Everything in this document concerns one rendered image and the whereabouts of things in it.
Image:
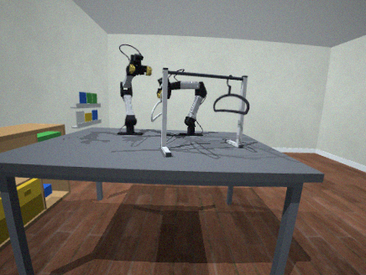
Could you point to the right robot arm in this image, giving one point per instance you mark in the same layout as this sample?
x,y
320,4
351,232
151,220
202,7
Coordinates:
x,y
130,120

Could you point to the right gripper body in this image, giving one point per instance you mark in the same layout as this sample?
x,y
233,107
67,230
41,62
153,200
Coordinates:
x,y
140,71

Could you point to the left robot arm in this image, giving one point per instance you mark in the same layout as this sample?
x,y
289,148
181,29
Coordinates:
x,y
199,95

